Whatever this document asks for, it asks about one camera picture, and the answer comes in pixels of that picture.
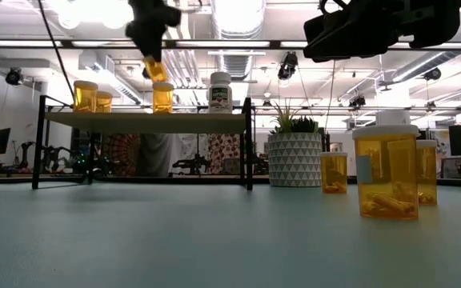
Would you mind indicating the white aspirin bottle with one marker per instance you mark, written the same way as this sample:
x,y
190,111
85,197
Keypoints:
x,y
220,94

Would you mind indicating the floral patterned fabric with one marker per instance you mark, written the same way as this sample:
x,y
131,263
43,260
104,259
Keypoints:
x,y
222,154

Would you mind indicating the orange pill bottle white cap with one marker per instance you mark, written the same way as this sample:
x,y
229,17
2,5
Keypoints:
x,y
156,70
105,102
386,172
427,172
85,98
333,172
163,98

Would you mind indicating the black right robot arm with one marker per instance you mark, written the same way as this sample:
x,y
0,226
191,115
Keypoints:
x,y
434,24

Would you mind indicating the black ceiling spot lamp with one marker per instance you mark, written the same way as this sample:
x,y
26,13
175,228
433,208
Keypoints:
x,y
14,76
431,74
287,66

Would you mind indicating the wooden shelf black metal frame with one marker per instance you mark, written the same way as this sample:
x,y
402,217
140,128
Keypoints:
x,y
146,123

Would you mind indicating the black background robot arm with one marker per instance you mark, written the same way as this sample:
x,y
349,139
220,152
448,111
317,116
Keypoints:
x,y
50,158

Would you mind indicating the grey cloth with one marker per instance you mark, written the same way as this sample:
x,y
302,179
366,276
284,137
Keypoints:
x,y
156,154

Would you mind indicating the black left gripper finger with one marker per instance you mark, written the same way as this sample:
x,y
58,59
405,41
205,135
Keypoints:
x,y
152,48

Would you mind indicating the silver ventilation duct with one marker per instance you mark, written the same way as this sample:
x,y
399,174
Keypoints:
x,y
236,36

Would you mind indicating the green table mat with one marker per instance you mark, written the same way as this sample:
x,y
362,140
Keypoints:
x,y
174,240

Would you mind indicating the succulent plant white patterned pot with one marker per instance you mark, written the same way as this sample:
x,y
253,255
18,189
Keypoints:
x,y
294,160

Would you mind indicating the mandala patterned tapestry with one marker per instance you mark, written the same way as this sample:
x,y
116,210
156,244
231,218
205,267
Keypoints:
x,y
123,154

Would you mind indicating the white cylindrical container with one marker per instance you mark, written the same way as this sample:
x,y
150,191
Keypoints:
x,y
392,117

